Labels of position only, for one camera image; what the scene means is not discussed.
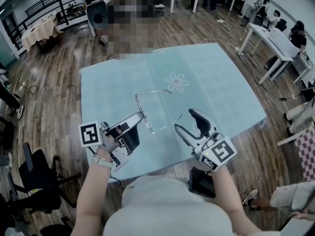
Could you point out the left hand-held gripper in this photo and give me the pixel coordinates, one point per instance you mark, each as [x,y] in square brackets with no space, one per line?
[89,134]

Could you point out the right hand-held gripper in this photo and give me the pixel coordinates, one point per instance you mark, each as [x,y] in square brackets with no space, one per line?
[219,151]

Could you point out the person's left forearm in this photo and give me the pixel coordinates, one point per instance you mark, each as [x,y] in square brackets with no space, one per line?
[91,193]

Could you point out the person's right forearm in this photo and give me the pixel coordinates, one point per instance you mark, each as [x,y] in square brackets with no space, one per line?
[230,200]

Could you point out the white wrist watch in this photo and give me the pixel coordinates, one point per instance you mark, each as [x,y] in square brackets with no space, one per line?
[103,160]

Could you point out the light blue flower tablecloth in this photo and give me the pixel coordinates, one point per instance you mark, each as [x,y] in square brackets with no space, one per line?
[209,87]

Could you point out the black box under table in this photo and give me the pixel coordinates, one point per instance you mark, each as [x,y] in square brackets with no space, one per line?
[200,183]

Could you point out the person's grey shirt torso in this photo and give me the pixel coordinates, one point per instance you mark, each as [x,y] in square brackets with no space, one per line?
[169,208]

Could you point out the black office chair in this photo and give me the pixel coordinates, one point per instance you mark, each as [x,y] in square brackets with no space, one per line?
[41,176]

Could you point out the checkered cloth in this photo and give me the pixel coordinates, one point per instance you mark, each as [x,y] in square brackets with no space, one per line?
[307,154]

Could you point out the white long-legged table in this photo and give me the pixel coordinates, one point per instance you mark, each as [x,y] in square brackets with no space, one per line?
[261,34]

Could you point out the white power strip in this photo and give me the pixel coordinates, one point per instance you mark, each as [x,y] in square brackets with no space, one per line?
[22,86]

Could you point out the grey shell chair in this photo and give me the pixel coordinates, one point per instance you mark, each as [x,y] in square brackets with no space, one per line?
[97,16]

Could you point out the table with cream cloth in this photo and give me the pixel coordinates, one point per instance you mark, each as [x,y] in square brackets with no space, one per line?
[39,29]

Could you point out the black metal railing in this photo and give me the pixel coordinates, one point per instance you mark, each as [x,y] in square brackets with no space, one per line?
[37,6]

